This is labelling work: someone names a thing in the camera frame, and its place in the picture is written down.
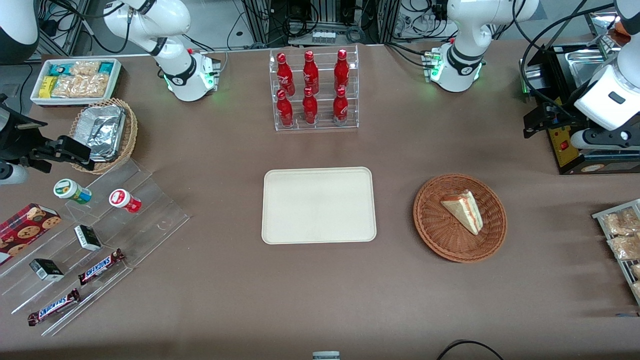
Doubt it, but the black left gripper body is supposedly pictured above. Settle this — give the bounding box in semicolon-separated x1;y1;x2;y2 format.
541;98;584;133

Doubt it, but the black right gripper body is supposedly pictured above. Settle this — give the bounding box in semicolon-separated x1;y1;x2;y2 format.
0;94;61;174

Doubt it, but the triangular sandwich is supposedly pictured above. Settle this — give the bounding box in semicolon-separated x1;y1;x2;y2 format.
440;190;484;236

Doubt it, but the light tan wicker basket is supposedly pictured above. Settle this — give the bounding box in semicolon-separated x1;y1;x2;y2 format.
69;98;139;175

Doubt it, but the brown round wicker basket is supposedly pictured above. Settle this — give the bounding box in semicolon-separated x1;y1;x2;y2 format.
413;173;508;264

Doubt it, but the cream rectangular tray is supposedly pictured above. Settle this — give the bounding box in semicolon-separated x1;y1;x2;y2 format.
261;166;377;245

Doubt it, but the green lid cup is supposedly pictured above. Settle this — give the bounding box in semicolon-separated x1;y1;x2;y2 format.
53;178;93;205

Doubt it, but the silver foil container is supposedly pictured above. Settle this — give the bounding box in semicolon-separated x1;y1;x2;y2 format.
81;104;126;162

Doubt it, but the black food warmer machine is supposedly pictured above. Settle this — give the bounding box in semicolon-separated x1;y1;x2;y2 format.
519;10;640;176

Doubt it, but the white rectangular snack bin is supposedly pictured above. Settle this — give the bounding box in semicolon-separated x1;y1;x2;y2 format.
30;58;123;107

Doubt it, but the red lid cup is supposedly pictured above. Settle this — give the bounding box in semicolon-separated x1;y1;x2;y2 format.
109;188;142;214

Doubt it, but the yellow snack packet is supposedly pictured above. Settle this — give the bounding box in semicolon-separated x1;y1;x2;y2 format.
39;76;59;100

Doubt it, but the steel warmer pan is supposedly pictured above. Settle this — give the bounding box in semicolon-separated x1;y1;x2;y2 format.
560;45;621;90

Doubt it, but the large clear snack bag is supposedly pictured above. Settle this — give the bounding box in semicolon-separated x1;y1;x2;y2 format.
52;73;110;99

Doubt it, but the small black box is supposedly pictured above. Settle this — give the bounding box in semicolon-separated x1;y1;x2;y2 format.
29;258;65;282
74;225;102;252

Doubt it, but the small clear snack bag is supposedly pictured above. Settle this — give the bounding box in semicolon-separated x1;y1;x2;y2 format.
70;60;101;77

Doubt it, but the clear acrylic stepped display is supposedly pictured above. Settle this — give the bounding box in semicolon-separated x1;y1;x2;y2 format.
0;157;191;337

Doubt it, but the red cookie box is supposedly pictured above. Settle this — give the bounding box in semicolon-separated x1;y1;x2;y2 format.
0;203;62;266

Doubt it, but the Snickers chocolate bar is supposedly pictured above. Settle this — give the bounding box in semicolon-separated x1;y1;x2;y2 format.
78;248;126;286
27;288;81;327

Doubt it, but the orange fried food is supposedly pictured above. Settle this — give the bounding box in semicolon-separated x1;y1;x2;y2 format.
614;17;640;35

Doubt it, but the red cola bottle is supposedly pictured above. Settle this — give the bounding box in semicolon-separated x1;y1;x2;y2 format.
302;87;319;125
334;49;350;93
333;87;349;123
302;50;320;95
276;90;294;127
276;52;296;97

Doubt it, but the clear acrylic bottle rack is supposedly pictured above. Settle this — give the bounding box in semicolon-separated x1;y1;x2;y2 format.
269;44;360;132

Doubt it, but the grey wire rack tray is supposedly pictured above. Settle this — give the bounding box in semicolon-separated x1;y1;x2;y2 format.
592;199;640;306

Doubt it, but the black floor cable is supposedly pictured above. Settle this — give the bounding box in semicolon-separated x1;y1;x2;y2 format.
436;339;506;360

